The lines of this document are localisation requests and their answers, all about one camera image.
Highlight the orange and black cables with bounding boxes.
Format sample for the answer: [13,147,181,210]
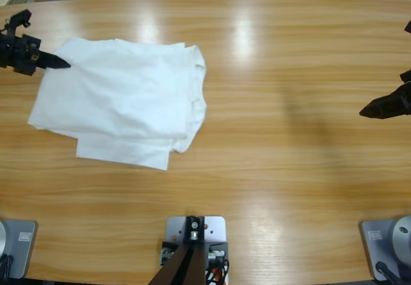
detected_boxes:
[204,259,231,285]

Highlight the white mounting block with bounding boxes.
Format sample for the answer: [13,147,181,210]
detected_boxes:
[165,215,227,245]

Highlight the silver cylindrical fitting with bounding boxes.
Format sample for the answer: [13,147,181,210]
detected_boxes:
[159,247,176,264]
[207,248,226,263]

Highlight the white t-shirt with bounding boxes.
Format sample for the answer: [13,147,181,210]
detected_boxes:
[27,37,208,171]

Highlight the black base cable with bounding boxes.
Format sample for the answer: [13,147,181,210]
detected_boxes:
[0,253,14,280]
[374,261,401,285]

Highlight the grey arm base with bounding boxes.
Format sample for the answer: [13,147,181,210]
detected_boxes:
[358,214,411,282]
[0,219,39,279]

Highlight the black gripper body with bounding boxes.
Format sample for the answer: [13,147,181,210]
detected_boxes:
[0,33,42,76]

